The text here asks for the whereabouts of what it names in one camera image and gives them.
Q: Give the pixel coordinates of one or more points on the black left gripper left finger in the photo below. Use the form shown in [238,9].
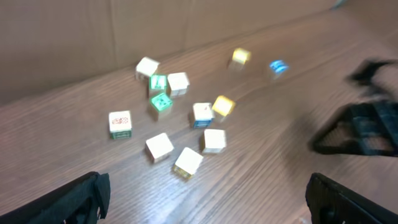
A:
[84,200]

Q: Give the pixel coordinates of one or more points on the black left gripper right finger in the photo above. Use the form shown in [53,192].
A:
[332,203]

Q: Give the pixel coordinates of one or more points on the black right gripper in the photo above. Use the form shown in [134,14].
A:
[366,129]

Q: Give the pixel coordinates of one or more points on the blue letter P block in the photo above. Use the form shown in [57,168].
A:
[277,68]

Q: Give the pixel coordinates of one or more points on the green letter B block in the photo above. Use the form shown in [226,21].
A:
[120,125]

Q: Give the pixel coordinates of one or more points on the white butterfly block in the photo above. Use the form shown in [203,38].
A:
[159,147]

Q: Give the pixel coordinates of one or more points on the yellow letter S block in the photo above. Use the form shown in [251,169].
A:
[187,163]

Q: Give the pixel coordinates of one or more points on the yellow top far block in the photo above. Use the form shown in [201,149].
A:
[239,59]

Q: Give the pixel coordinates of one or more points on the green letter R block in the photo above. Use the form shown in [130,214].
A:
[160,106]

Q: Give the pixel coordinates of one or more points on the yellow top centre block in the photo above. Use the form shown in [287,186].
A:
[222,107]

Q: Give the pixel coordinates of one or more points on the white blue edged block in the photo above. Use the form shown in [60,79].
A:
[213,141]

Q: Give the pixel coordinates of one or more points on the green letter L block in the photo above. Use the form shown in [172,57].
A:
[157,84]

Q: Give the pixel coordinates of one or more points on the blue sided white block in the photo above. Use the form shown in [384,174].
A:
[202,115]

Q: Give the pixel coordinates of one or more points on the top white ball block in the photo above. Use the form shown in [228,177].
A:
[146,68]

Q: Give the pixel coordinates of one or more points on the white umbrella block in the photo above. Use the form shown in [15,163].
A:
[178,84]

